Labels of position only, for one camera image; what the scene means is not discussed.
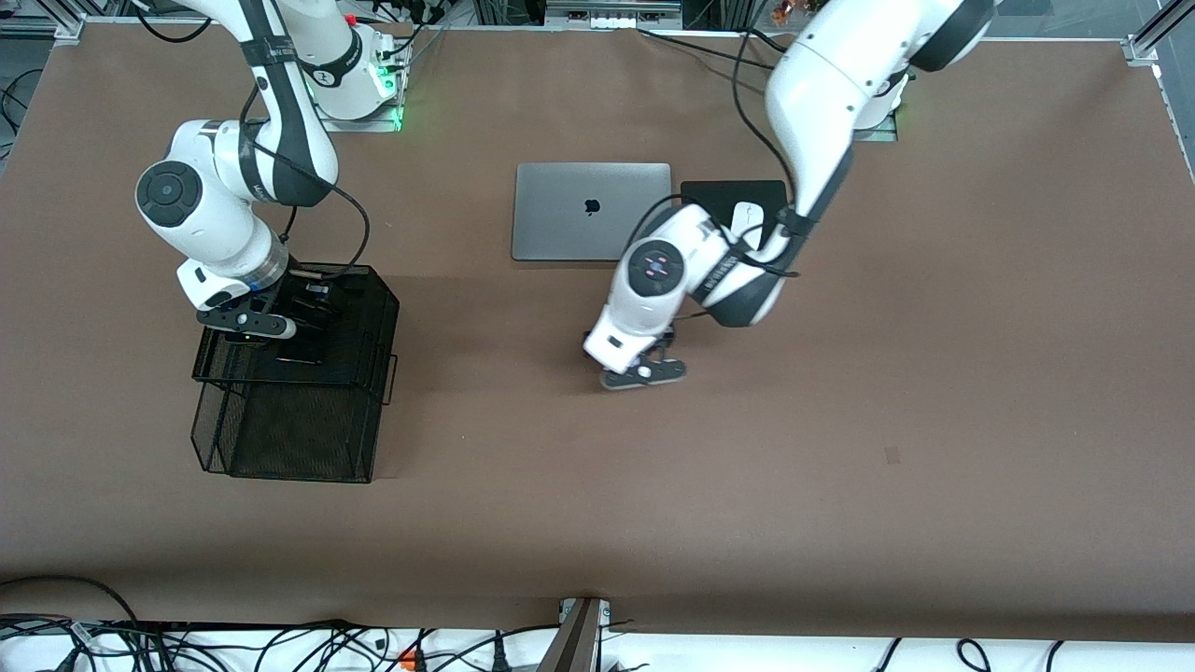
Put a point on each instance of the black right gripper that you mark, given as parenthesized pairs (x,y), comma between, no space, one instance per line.
(297,299)

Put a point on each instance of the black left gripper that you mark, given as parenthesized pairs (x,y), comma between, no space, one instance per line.
(668,338)

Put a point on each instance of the long black smartphone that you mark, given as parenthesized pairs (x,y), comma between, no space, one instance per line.
(303,345)

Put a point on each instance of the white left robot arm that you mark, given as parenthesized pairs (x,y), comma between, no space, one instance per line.
(822,93)

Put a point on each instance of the black mesh two-tier basket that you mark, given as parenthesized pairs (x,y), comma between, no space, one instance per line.
(308,429)

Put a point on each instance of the grey closed laptop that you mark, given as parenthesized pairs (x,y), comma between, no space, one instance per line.
(569,229)

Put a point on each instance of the white computer mouse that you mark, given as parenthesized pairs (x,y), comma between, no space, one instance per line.
(744,219)

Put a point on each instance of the black mouse pad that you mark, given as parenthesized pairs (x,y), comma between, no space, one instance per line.
(705,194)

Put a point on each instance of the white power strip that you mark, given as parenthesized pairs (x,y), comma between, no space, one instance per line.
(611,17)

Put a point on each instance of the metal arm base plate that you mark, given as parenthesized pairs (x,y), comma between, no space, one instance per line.
(373,126)
(878,135)

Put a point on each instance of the grey metal camera mount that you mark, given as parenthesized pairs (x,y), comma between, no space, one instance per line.
(583,625)

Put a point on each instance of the aluminium frame bar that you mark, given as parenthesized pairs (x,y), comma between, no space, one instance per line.
(65,28)

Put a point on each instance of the aluminium frame corner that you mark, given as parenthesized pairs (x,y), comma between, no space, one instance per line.
(1148,42)

